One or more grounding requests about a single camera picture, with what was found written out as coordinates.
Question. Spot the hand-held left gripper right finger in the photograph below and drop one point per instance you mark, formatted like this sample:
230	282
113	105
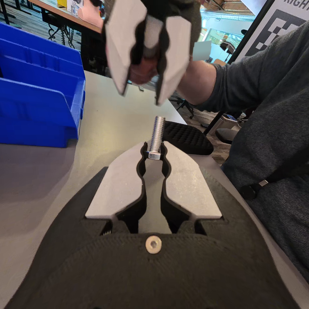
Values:
190	190

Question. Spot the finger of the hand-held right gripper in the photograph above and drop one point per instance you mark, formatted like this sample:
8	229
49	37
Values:
119	43
178	48

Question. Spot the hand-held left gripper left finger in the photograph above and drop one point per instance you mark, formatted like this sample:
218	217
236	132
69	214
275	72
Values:
115	188

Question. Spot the silver hex bolt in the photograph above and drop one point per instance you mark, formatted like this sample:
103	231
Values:
157	135

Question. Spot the person's right forearm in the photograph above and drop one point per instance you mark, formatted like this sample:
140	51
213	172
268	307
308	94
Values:
200	84

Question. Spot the person's right hand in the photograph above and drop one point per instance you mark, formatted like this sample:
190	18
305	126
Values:
143	72

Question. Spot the black wrist rest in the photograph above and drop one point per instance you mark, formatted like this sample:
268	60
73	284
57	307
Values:
188	140

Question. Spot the wooden desk with boxes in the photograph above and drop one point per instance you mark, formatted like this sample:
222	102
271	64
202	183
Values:
72	19

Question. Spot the office chair base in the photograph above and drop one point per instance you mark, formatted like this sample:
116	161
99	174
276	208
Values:
184	105

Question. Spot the printed cardboard box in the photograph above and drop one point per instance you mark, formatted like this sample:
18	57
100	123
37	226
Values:
74	7

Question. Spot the yellow bin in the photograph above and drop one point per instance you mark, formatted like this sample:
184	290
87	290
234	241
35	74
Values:
62	3

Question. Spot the grey waste bin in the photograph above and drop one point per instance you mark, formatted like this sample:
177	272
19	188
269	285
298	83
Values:
222	124

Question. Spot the blue plastic bin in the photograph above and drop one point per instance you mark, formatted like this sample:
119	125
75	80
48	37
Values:
36	108

